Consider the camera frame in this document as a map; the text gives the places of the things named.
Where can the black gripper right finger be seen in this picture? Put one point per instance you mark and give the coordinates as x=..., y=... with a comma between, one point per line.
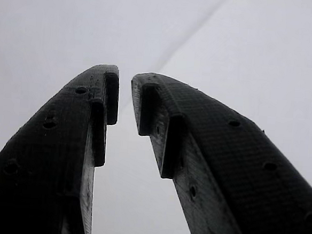
x=234, y=181

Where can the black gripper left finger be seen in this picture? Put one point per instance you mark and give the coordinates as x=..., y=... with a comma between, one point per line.
x=49, y=155

